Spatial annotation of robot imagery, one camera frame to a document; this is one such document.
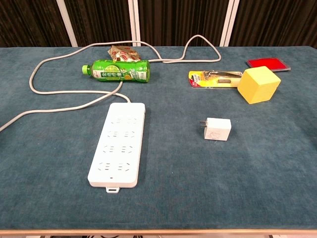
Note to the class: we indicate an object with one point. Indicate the red ink pad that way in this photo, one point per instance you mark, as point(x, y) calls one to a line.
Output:
point(265, 62)

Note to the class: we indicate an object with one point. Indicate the green drink bottle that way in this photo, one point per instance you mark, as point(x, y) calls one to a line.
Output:
point(119, 72)

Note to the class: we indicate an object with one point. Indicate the teal table mat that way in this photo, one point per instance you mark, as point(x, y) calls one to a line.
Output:
point(198, 173)

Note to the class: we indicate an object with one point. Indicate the white power strip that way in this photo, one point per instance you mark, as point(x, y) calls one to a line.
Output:
point(116, 148)

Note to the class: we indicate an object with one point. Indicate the yellow cube block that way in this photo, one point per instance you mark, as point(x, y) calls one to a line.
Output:
point(257, 86)

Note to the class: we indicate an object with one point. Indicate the white plug adapter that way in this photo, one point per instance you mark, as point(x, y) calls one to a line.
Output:
point(218, 130)

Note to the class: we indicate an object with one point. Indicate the crumpled snack wrapper packet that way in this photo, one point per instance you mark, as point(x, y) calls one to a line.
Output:
point(121, 54)

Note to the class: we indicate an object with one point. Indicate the white partition frame post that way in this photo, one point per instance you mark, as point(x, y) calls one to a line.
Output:
point(134, 22)
point(67, 22)
point(229, 22)

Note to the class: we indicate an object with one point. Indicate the yellow razor blister pack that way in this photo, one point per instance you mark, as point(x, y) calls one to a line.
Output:
point(210, 79)

